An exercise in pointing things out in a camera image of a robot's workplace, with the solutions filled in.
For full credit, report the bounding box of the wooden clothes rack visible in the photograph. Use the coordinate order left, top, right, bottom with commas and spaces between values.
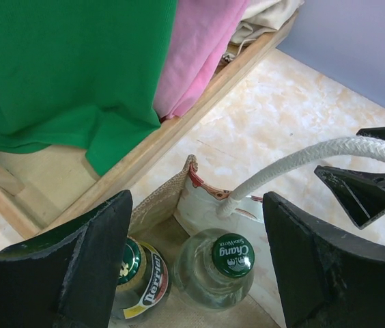
0, 18, 295, 249

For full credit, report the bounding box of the green Perrier bottle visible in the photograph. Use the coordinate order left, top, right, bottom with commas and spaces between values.
111, 236, 172, 325

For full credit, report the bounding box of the clear Chang soda bottle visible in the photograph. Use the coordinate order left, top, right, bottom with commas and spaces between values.
172, 228, 255, 312

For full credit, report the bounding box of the green tank top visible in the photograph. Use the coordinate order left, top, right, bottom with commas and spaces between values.
0, 1, 177, 175

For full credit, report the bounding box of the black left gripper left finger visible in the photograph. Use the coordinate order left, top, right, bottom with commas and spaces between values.
0, 190, 133, 327

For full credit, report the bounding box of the brown canvas bag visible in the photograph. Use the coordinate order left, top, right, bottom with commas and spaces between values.
124, 135, 385, 328

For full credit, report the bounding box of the beige crumpled cloth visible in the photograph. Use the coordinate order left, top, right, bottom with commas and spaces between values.
230, 0, 304, 44

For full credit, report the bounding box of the pink shirt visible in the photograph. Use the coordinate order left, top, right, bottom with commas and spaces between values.
153, 0, 248, 119

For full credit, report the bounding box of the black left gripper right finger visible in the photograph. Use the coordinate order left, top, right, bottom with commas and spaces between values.
263, 192, 385, 327

